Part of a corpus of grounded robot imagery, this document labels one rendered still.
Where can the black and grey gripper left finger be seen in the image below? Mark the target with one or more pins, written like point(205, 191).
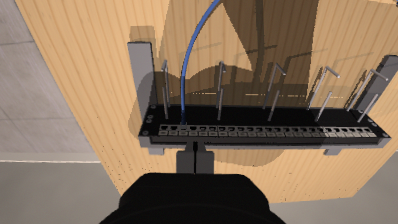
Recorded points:
point(185, 159)

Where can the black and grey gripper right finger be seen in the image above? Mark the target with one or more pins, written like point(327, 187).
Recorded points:
point(204, 160)

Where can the blue cable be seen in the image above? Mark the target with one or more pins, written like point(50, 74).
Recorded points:
point(183, 113)

